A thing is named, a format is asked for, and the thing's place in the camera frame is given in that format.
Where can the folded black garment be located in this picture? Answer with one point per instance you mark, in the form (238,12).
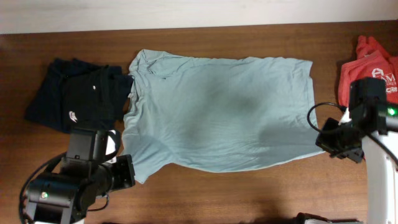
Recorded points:
(78,94)

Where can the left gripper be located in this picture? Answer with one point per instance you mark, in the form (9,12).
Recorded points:
(128,177)

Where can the red printed t-shirt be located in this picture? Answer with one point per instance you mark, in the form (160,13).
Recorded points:
(372,60)

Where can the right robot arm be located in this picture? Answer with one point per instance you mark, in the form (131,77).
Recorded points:
(367,131)

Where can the light blue t-shirt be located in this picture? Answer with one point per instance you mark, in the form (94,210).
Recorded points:
(217,114)

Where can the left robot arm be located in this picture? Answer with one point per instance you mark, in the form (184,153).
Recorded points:
(63,189)

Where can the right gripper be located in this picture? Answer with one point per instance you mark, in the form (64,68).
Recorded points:
(324,141)

